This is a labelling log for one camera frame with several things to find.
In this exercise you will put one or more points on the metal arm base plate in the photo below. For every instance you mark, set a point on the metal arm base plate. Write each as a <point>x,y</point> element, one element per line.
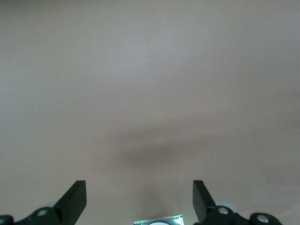
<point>140,221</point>

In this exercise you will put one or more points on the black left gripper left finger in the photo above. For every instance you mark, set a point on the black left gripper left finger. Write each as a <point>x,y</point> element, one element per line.
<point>70,206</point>

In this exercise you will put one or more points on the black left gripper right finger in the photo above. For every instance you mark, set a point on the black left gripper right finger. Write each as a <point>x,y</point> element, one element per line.
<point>202,206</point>

